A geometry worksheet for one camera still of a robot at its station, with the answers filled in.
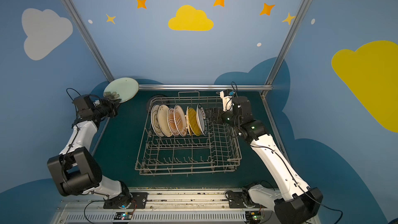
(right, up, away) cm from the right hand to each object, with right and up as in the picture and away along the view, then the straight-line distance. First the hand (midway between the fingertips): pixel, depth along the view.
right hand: (213, 108), depth 72 cm
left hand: (-48, +6, +10) cm, 49 cm away
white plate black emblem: (-33, -7, +16) cm, 37 cm away
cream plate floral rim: (-29, -6, +17) cm, 34 cm away
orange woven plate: (-13, -7, +10) cm, 18 cm away
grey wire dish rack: (+3, -24, +11) cm, 27 cm away
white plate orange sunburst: (-23, -8, +16) cm, 29 cm away
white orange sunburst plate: (-18, -7, +21) cm, 29 cm away
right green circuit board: (+18, -50, -1) cm, 54 cm away
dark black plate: (-35, +6, +27) cm, 44 cm away
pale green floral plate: (-50, +12, +18) cm, 54 cm away
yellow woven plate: (-10, -8, +22) cm, 26 cm away
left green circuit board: (-42, -50, -2) cm, 65 cm away
